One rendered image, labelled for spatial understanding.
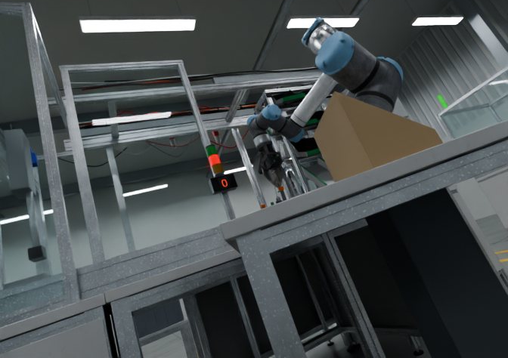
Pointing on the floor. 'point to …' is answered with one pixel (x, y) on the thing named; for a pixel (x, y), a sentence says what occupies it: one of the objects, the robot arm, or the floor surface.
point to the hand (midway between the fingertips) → (277, 186)
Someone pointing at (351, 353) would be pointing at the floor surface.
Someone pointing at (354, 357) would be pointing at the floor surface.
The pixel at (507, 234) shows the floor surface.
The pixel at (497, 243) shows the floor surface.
